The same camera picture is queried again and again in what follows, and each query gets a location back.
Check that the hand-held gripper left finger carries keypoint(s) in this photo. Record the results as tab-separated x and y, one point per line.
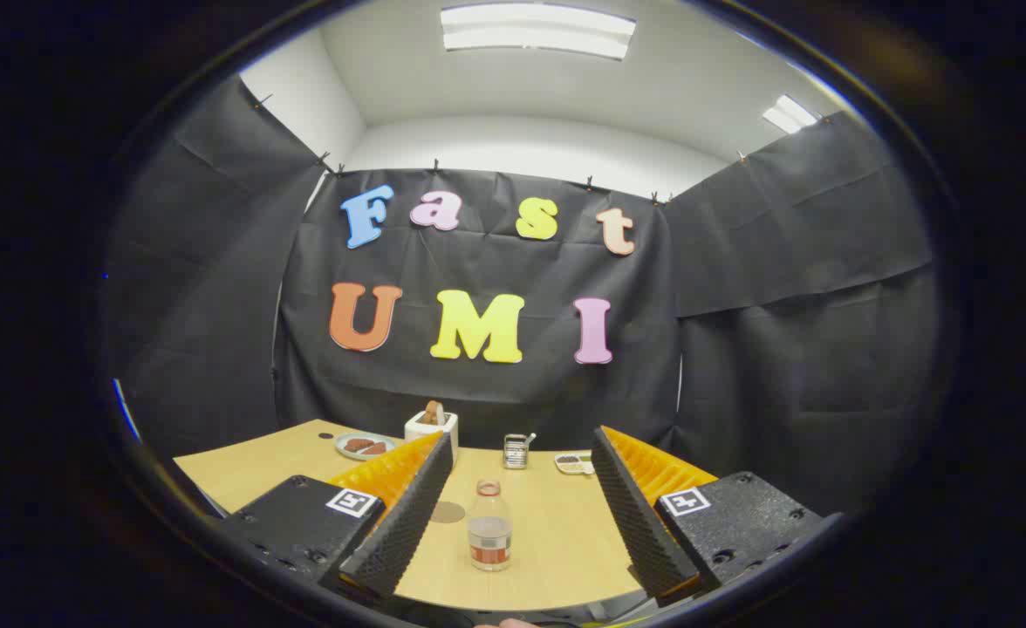
404	523

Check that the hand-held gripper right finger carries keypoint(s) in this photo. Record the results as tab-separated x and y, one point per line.
639	515

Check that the round brown coaster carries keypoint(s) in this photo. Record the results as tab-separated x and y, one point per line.
449	513

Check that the clear juice bottle red label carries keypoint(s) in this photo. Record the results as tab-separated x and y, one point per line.
489	536

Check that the pale green plate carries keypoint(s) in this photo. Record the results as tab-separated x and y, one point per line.
365	456

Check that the brown food slice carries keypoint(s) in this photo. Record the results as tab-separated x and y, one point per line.
377	449
356	445

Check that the white divided seed dish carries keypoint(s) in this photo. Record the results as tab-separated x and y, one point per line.
572	464

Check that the wooden table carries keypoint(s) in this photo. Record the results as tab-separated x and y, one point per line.
548	541

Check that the white toaster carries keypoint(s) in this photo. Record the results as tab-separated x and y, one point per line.
430	430

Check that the brown bread slice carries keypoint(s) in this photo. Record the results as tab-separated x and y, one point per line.
434	412

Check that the small ceiling light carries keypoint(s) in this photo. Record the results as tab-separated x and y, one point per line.
790	113

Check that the long ceiling light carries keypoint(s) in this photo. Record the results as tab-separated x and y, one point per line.
537	30

